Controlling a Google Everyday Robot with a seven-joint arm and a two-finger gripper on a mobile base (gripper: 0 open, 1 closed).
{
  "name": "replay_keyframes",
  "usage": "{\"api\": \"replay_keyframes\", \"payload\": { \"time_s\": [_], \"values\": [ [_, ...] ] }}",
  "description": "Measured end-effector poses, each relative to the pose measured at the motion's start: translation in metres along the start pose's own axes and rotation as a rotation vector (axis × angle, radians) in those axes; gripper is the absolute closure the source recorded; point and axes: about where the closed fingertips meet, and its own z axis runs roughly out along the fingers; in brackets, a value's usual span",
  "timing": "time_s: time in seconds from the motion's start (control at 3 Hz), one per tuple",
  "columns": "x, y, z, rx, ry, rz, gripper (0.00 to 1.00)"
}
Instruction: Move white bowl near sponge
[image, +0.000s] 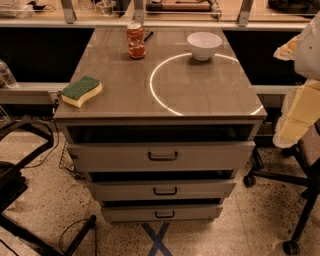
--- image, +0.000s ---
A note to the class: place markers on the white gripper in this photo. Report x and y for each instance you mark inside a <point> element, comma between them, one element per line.
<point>309,53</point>

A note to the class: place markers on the white ceramic bowl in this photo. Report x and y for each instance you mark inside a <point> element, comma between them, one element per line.
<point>203,45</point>

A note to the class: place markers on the green and yellow sponge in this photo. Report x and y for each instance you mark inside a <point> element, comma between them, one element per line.
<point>79,92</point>

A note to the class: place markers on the grey drawer cabinet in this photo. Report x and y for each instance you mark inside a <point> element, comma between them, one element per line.
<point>165,97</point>

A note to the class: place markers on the black pen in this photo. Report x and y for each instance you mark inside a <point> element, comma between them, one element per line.
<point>148,35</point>

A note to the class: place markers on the red soda can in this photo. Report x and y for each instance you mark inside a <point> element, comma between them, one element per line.
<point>135,39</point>

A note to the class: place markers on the top grey drawer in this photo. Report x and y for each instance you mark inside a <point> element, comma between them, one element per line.
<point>145,157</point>

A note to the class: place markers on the grey drawer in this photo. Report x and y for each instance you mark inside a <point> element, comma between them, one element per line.
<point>161,190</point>
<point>161,213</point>
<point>145,157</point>

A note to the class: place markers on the middle grey drawer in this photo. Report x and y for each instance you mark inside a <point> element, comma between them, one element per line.
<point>161,190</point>

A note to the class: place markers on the blue tape cross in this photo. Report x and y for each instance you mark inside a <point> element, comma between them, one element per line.
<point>157,239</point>

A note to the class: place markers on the bottom grey drawer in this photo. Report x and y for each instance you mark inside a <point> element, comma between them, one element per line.
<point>161,213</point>

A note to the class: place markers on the clear plastic bottle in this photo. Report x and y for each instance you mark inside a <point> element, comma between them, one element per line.
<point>7,79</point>

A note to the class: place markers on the black chair left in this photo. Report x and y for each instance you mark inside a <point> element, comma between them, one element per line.
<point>13,184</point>

